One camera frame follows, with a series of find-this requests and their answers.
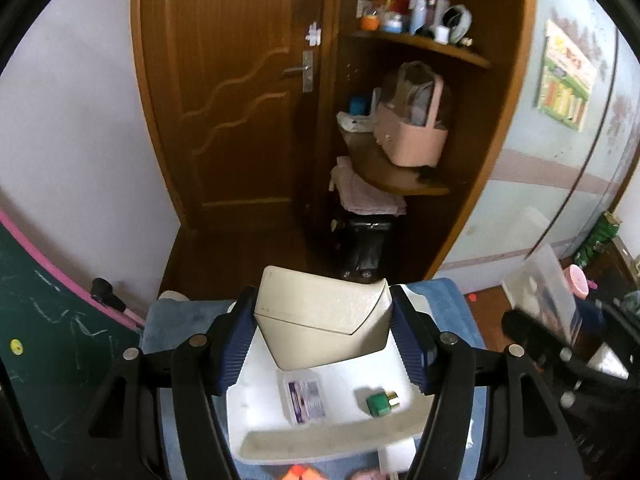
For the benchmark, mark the white flat box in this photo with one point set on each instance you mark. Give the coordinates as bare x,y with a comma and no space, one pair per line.
395,457

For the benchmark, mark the small white jar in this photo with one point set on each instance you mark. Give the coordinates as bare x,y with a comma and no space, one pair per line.
441,34

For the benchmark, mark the red cup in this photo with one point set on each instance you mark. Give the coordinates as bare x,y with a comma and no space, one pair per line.
400,2

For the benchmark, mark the small clear labelled box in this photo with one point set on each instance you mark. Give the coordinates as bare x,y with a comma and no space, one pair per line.
305,397

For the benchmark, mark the blue fluffy mat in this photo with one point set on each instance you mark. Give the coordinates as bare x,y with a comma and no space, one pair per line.
190,320

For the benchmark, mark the green printed bag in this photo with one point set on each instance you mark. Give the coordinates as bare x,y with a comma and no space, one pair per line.
597,240

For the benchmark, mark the brown wooden door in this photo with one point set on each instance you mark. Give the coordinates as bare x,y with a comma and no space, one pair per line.
225,110

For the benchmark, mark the white round object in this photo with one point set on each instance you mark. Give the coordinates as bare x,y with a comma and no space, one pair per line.
172,296

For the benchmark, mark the white plastic tray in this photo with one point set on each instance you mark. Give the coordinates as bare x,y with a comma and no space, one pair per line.
340,425

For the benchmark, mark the white door latch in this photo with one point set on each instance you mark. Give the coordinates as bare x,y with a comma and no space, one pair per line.
313,34

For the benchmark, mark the white tall bottle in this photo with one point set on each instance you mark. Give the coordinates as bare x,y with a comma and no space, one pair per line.
418,15

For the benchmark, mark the green cap with gold tip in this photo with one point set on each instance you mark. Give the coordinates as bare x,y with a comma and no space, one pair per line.
377,402

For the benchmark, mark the yellow round magnet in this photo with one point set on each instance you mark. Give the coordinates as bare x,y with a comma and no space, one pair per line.
17,346

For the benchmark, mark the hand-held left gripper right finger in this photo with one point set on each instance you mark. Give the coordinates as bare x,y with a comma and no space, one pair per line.
412,345

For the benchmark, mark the dark blue cloth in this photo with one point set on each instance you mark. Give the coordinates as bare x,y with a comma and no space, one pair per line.
590,320

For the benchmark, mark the green chalkboard with pink frame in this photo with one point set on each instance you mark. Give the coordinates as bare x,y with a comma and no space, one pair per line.
50,335

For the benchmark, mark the clear plastic container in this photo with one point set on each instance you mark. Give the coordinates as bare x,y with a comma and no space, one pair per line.
547,285

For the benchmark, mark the blue cup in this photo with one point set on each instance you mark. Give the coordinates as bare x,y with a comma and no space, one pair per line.
359,106

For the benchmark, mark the brown wooden shelf unit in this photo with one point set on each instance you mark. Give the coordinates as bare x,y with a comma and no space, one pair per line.
480,110

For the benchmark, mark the pink plastic cup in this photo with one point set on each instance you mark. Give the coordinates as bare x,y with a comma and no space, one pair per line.
577,282

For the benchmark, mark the white crumpled cloth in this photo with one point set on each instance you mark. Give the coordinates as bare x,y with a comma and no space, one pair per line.
352,122

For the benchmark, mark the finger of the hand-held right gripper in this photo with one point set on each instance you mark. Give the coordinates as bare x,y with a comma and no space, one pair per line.
530,332

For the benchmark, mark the folded pink towels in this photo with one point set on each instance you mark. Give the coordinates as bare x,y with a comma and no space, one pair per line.
360,195

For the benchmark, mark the orange jar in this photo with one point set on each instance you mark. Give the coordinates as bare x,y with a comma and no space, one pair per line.
370,22

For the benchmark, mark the cream plastic box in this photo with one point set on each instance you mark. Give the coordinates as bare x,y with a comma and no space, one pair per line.
310,310

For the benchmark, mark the colourful wall poster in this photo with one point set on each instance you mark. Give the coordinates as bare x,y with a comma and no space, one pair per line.
565,80

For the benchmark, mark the orange plastic piece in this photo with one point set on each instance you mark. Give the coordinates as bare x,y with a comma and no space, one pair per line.
300,474

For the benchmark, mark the black suitcase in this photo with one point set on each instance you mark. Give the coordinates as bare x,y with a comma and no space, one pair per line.
365,245

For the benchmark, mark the blue lidded jar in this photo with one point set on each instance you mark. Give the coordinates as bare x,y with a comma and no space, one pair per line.
393,24

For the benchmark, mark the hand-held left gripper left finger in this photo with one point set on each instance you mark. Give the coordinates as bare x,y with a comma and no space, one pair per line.
235,345

